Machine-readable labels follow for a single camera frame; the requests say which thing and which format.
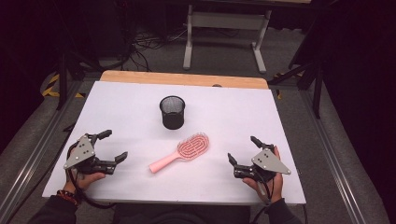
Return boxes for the black floor cables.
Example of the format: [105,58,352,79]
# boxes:
[116,26,190,73]

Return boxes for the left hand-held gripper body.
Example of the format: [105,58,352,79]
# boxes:
[64,133,118,175]

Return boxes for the wooden table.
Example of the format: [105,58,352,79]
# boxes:
[99,70,270,91]

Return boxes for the person's right hand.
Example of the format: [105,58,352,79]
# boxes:
[242,146,285,203]

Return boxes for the red and black bracelet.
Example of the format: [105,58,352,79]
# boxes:
[56,189,79,207]

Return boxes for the hand-held gripper cable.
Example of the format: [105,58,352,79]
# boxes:
[248,174,276,224]
[65,141,117,210]

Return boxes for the left hand-held gripper cable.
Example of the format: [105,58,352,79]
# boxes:
[65,141,117,210]

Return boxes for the grey metal desk frame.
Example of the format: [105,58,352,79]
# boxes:
[182,0,313,75]

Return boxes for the pink hairbrush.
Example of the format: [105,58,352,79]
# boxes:
[148,132,210,175]

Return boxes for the aluminium floor rail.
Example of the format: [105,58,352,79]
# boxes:
[299,89,369,224]
[0,79,84,220]

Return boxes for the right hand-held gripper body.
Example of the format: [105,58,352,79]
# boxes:
[233,143,292,184]

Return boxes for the black tripod stand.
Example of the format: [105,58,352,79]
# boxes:
[54,50,106,112]
[267,54,325,119]

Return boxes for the white table mat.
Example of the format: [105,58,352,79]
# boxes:
[41,80,307,206]

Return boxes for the black mesh pen holder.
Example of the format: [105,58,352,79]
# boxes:
[159,94,187,131]

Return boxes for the person's left hand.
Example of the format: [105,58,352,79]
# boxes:
[63,147,107,196]

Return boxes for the right hand-held gripper cable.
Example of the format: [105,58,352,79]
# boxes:
[248,174,276,224]

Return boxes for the person's dark clothing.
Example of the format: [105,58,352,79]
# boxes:
[111,203,252,224]

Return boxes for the yellow and black hazard tape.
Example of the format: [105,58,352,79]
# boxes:
[273,72,305,101]
[41,72,86,99]

